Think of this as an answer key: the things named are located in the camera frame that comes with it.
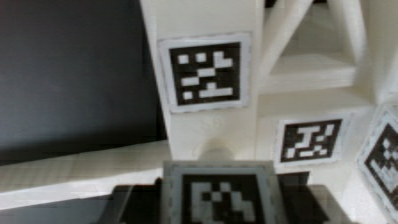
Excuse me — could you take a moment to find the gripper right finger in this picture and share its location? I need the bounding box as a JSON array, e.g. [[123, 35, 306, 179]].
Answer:
[[278, 172, 356, 224]]

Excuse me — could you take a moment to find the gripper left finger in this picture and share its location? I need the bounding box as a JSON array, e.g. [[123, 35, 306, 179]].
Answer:
[[97, 184, 160, 224]]

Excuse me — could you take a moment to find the small white cube with hole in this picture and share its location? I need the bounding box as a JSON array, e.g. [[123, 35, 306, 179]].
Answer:
[[160, 161, 288, 224]]

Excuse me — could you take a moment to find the white chair back frame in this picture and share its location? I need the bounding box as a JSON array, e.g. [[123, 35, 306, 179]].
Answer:
[[139, 0, 398, 224]]

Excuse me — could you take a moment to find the small white tagged cube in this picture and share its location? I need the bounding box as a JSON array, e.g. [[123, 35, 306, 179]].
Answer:
[[358, 104, 398, 222]]

